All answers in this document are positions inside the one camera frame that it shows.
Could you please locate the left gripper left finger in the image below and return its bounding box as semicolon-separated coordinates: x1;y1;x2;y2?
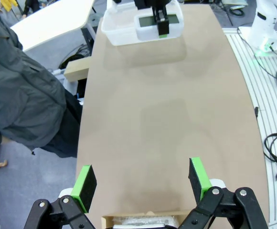
23;164;98;229

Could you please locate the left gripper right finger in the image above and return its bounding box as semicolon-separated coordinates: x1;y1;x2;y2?
179;157;269;229

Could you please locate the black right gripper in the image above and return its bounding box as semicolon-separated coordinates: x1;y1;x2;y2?
133;0;172;39

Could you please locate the white digital clock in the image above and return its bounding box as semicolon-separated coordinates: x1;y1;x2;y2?
134;13;185;42

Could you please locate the bubble clock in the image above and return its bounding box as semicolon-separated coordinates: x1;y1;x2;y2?
112;214;179;229

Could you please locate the open cardboard box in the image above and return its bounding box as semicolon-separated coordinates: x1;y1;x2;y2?
101;209;192;229

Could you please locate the clear plastic container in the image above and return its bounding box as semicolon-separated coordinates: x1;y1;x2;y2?
101;0;185;46

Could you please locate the plain cardboard box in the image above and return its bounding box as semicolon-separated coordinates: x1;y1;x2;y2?
64;57;93;82

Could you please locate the white ribbed platform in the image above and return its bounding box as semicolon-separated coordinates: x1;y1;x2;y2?
222;27;277;229

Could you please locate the white table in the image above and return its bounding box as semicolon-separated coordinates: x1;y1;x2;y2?
9;0;96;52

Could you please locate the person in dark grey jacket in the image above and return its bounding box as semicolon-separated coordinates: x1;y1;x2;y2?
0;6;84;158

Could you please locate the yellow garment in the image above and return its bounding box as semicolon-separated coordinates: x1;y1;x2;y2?
0;0;19;12

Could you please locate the small black cable coil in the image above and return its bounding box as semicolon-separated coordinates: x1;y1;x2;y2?
229;6;245;17

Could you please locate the black cable bundle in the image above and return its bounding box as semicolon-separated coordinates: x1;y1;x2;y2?
58;44;91;70

